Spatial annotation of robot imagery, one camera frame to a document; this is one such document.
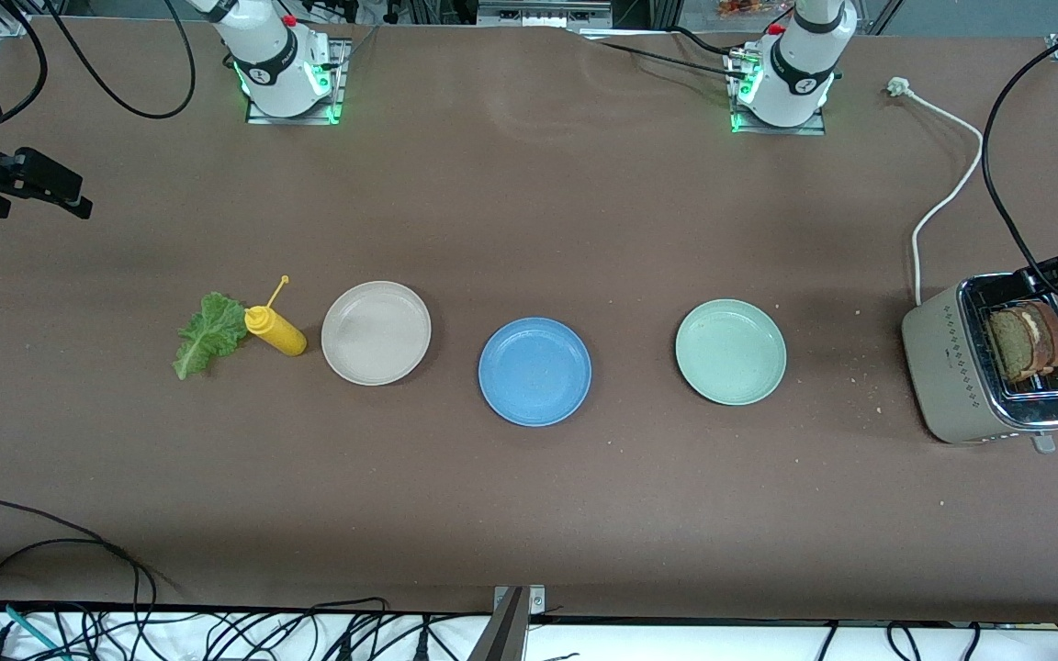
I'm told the beige chrome toaster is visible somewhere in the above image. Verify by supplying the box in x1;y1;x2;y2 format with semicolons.
901;272;1058;454

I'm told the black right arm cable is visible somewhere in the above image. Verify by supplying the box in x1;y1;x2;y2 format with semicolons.
0;0;197;131

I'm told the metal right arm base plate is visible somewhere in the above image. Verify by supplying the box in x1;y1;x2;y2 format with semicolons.
244;37;353;126

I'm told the silver metal bracket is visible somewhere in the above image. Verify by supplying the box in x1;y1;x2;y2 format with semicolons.
492;584;547;618

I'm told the green round plate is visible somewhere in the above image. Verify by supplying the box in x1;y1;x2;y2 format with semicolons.
674;298;788;407

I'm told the white toaster power cord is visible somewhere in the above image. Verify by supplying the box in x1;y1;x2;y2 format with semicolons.
887;77;986;307

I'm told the yellow mustard squeeze bottle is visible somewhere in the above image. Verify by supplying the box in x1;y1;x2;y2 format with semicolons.
244;274;308;357

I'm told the brown toast bread slice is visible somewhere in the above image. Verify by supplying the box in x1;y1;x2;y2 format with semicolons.
985;308;1037;385
1011;300;1058;375

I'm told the beige round plate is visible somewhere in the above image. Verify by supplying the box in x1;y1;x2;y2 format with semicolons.
321;280;433;387

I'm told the green lettuce leaf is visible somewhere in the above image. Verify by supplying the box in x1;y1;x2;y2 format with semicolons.
173;292;249;381

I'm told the black base cable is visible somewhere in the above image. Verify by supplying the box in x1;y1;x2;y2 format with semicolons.
575;32;750;79
671;26;741;58

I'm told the dark metal bar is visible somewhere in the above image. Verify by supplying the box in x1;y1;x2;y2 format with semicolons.
467;588;531;661

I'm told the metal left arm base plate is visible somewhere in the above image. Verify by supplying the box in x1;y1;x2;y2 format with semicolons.
729;46;828;137

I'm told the blue round plate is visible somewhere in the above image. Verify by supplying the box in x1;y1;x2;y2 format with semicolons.
478;317;593;428

